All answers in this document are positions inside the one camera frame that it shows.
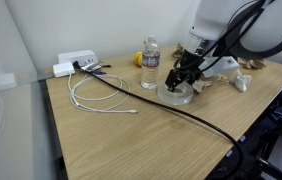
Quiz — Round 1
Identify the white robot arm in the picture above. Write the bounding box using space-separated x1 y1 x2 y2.
165 0 282 92

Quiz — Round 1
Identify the crumpled brown paper far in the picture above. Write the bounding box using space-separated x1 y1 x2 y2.
238 58 266 69

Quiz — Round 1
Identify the clear tape roll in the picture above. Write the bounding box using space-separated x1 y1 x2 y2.
157 82 194 105

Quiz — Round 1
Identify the crumpled brown paper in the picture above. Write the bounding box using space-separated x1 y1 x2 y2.
192 74 229 93
238 58 266 69

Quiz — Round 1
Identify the clear plastic water bottle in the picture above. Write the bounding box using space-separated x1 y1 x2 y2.
141 35 160 89

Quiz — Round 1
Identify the white power strip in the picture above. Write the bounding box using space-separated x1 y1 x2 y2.
57 50 99 66

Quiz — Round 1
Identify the yellow lemon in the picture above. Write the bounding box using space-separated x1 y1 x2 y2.
134 51 142 67

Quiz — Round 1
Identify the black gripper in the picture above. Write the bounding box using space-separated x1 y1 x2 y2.
165 50 204 92

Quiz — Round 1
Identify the white charging cable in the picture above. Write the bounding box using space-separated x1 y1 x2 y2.
67 72 139 115

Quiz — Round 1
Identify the crumpled white paper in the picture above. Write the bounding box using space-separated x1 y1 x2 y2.
231 75 252 93

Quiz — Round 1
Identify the thick black cable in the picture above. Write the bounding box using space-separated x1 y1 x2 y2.
72 60 245 180

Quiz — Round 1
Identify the white power adapter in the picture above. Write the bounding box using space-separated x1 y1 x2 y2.
53 62 75 77

